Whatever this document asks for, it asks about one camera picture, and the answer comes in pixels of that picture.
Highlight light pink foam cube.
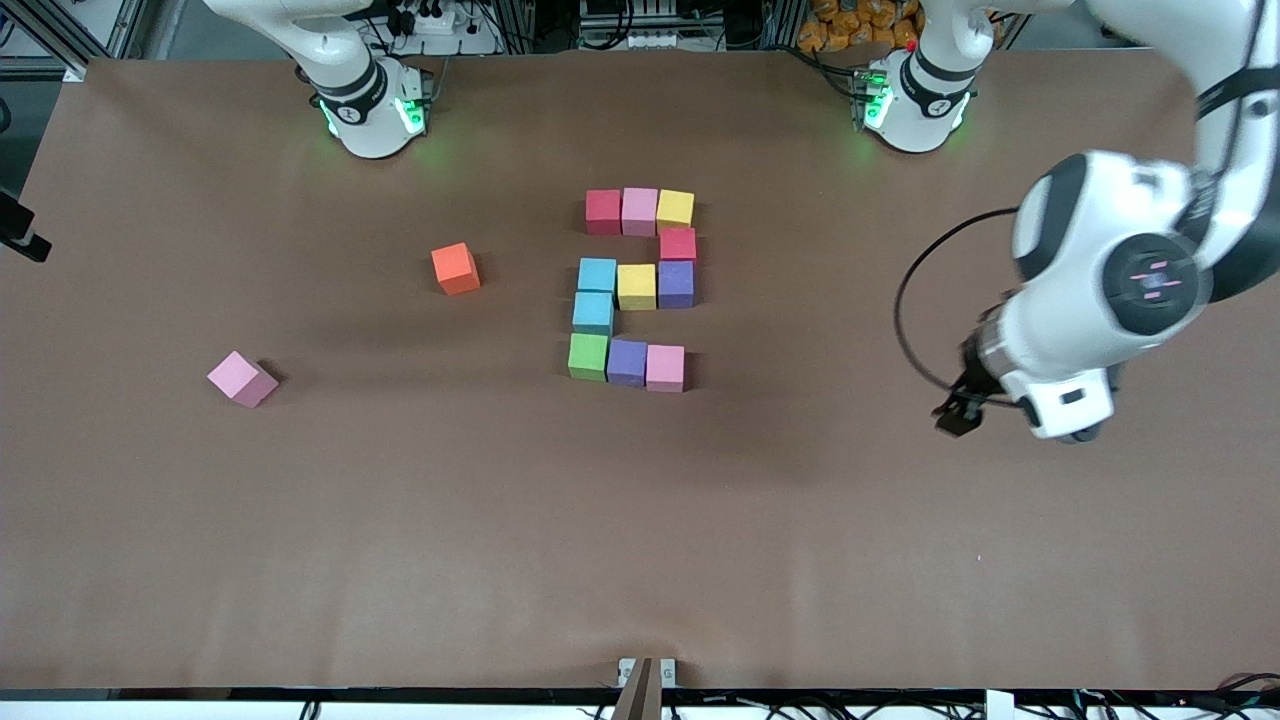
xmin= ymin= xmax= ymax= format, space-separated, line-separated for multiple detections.
xmin=645 ymin=344 xmax=687 ymax=393
xmin=207 ymin=350 xmax=280 ymax=409
xmin=621 ymin=187 xmax=661 ymax=239

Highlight purple foam cube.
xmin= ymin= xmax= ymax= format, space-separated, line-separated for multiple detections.
xmin=606 ymin=339 xmax=649 ymax=388
xmin=657 ymin=261 xmax=697 ymax=310

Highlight green foam cube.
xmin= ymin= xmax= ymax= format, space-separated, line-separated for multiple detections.
xmin=567 ymin=333 xmax=610 ymax=382

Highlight orange snack bags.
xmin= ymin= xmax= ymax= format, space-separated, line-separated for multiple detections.
xmin=795 ymin=0 xmax=926 ymax=51

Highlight metal equipment rack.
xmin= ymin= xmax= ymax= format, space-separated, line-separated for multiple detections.
xmin=578 ymin=0 xmax=726 ymax=51

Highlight orange foam cube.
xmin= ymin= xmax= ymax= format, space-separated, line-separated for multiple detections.
xmin=431 ymin=242 xmax=483 ymax=297

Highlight white table edge strip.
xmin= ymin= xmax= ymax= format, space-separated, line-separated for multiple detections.
xmin=0 ymin=688 xmax=1280 ymax=720

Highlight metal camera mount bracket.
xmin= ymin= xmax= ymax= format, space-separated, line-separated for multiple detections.
xmin=617 ymin=657 xmax=678 ymax=720

